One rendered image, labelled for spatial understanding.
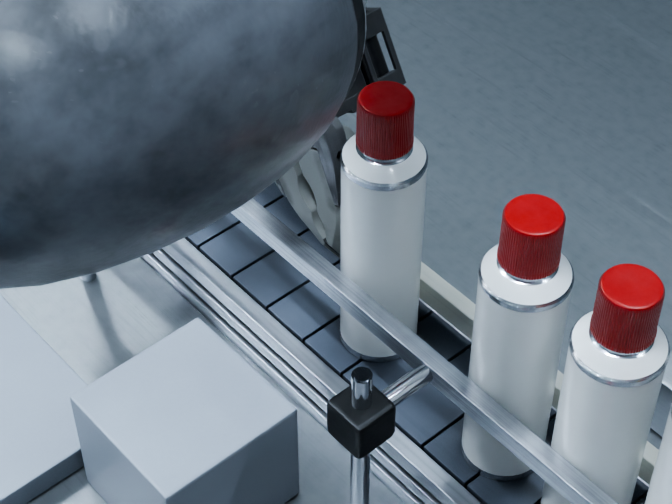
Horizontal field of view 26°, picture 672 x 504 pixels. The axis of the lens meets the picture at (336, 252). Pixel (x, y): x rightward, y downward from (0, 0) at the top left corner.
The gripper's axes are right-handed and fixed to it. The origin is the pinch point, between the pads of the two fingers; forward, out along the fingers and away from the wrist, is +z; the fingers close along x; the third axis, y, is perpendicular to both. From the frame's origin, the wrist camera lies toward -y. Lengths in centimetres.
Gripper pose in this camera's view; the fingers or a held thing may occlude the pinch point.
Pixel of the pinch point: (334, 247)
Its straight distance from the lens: 95.1
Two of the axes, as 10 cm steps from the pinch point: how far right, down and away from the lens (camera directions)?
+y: 7.5, -4.8, 4.6
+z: 3.3, 8.7, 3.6
